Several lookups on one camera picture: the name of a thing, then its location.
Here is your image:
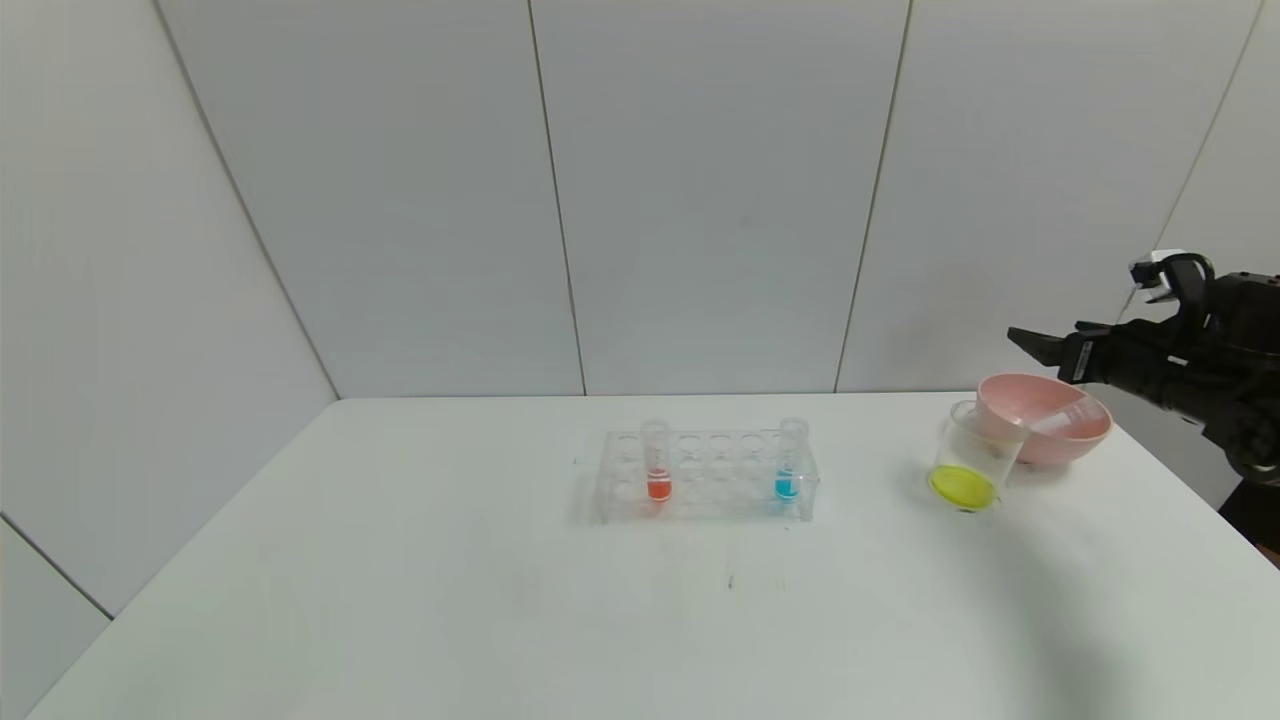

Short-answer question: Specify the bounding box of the clear plastic test tube rack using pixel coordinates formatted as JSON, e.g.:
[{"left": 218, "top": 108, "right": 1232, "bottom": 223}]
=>
[{"left": 597, "top": 430, "right": 819, "bottom": 524}]

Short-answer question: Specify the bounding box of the pink bowl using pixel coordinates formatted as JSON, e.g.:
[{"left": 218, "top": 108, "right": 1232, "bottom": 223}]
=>
[{"left": 975, "top": 373, "right": 1113, "bottom": 467}]

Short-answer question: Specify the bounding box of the blue pigment test tube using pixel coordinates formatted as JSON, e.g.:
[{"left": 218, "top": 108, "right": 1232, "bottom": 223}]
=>
[{"left": 776, "top": 419, "right": 809, "bottom": 501}]

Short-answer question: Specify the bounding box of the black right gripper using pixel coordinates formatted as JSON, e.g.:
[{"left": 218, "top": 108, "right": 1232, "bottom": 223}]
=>
[{"left": 1007, "top": 319, "right": 1191, "bottom": 404}]

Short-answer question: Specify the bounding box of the yellow pigment test tube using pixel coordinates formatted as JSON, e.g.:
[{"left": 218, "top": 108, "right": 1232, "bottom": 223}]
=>
[{"left": 1030, "top": 400, "right": 1093, "bottom": 437}]

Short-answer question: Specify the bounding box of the red pigment test tube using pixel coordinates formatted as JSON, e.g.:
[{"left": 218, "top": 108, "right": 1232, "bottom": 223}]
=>
[{"left": 641, "top": 421, "right": 672, "bottom": 503}]

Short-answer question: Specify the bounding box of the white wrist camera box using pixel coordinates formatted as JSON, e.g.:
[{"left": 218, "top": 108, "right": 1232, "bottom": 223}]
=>
[{"left": 1130, "top": 250, "right": 1214, "bottom": 304}]

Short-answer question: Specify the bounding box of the clear plastic beaker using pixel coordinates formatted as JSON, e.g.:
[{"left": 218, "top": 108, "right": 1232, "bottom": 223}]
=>
[{"left": 928, "top": 400, "right": 1028, "bottom": 513}]

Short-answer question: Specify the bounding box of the black object beside table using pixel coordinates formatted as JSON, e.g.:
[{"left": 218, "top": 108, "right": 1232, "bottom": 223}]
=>
[{"left": 1220, "top": 478, "right": 1280, "bottom": 566}]

